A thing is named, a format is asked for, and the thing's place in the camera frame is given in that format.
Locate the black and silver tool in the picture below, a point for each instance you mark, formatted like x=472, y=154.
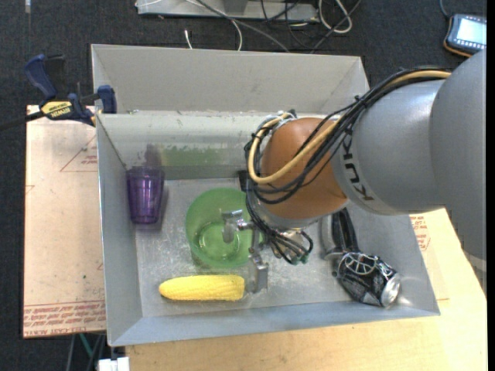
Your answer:
x=342, y=230

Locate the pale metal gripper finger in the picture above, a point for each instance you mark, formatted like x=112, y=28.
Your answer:
x=260, y=276
x=229, y=228

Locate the crushed black drink can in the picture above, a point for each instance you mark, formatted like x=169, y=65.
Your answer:
x=365, y=280

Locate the grey metal bin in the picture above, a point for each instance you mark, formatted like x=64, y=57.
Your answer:
x=216, y=79

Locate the yellow corn cob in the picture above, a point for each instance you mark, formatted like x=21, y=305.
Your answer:
x=201, y=287

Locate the purple plastic cup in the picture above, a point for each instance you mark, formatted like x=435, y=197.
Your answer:
x=145, y=195

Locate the green plastic cup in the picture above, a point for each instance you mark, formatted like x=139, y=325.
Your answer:
x=205, y=215

